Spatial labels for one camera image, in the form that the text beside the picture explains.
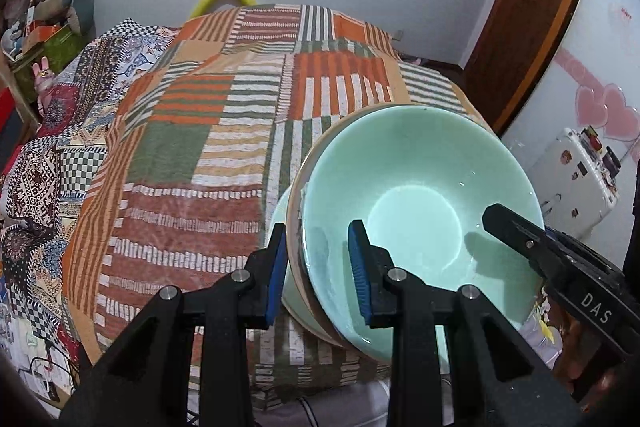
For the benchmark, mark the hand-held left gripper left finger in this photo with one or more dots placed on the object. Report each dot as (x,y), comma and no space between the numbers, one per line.
(277,272)

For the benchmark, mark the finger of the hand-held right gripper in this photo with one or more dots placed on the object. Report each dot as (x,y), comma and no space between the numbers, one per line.
(510,227)

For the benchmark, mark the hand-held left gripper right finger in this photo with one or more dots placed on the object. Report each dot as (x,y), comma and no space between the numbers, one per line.
(359,272)

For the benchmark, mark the pink bowl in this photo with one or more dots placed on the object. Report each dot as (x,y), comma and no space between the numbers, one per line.
(312,314)

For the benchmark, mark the mint green plate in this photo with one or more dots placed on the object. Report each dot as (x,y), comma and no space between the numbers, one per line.
(283,211)

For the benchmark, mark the green bowl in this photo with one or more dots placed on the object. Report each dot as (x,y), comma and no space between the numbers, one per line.
(415,187)

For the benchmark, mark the white printed plastic bag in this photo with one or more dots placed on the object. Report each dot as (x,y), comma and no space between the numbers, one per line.
(542,332)

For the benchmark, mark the white cabinet with stickers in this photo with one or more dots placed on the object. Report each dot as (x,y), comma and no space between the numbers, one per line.
(565,177)

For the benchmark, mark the red yellow toy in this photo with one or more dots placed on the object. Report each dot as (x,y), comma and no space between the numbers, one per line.
(592,142)

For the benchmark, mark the striped patchwork tablecloth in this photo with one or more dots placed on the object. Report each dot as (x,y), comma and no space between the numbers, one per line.
(200,157)

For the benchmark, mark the brown wooden door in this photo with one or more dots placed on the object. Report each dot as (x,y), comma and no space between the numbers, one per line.
(530,17)

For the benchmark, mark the white heart-print wardrobe door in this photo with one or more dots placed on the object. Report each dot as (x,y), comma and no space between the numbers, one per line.
(600,32)

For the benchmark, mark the patterned blanket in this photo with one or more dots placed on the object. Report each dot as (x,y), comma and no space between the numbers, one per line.
(50,167)

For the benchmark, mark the pink bunny toy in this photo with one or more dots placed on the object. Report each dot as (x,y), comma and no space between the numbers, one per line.
(44,77)

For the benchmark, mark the green cardboard box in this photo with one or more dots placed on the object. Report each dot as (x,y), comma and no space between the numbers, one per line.
(55,49)

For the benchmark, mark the red box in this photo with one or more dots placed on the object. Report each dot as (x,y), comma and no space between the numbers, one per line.
(7,104)

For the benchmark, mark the grey plush toy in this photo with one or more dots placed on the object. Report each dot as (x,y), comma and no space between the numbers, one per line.
(75,2)

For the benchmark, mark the pile of toys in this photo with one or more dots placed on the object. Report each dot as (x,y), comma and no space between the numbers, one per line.
(20,7)

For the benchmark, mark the wall outlet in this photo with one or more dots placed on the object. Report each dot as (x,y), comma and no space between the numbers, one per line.
(398,35)

